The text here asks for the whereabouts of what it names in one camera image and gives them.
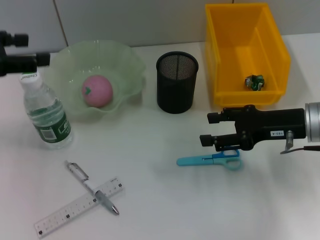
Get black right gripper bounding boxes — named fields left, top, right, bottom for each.
left=199, top=104, right=308, bottom=153

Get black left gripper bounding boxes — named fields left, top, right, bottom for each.
left=0, top=30, right=51, bottom=77

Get translucent green wavy fruit plate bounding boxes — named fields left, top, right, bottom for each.
left=43, top=39, right=147, bottom=122

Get black mesh pen holder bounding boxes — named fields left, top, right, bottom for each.
left=155, top=51, right=200, bottom=115

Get yellow plastic bin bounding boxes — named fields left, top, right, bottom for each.
left=204, top=2, right=292, bottom=111

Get blue scissors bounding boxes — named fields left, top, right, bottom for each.
left=176, top=149, right=244, bottom=172

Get grey silver pen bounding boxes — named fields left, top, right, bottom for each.
left=64, top=159, right=120, bottom=216

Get clear water bottle green label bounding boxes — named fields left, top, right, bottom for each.
left=19, top=71, right=75, bottom=150

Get pink toy peach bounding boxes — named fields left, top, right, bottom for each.
left=81, top=74, right=114, bottom=109

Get green plastic wrapper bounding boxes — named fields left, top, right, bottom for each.
left=244, top=74, right=265, bottom=91

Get transparent plastic ruler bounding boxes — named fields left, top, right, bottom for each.
left=33, top=176, right=125, bottom=236

